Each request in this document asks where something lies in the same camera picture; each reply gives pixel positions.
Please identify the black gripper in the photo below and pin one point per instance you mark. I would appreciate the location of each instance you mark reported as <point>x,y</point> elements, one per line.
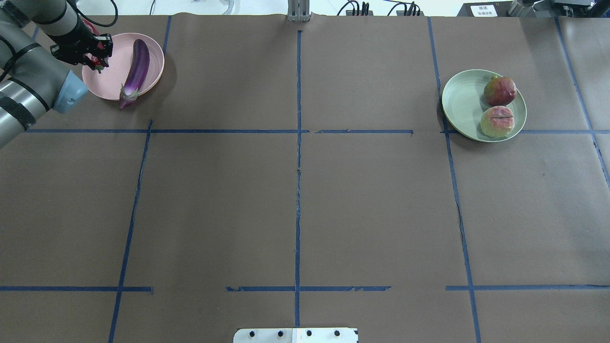
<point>80,33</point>

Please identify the red chili pepper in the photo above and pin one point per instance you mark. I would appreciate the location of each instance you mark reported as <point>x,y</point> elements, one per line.
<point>98,65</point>

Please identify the purple eggplant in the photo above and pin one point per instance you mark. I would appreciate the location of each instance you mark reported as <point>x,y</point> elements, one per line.
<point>133,86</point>

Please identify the pink green peach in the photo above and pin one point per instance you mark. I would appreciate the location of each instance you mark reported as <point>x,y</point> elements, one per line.
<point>497,121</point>

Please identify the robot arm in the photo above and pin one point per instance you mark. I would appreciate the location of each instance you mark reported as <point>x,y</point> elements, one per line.
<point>40,39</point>

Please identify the pink plate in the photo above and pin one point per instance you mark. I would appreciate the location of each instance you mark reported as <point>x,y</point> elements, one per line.
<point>106,84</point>

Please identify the green plate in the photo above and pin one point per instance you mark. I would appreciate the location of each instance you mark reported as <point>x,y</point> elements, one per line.
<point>463,103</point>

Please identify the aluminium frame post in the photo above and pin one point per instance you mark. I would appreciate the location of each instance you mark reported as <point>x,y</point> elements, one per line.
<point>299,11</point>

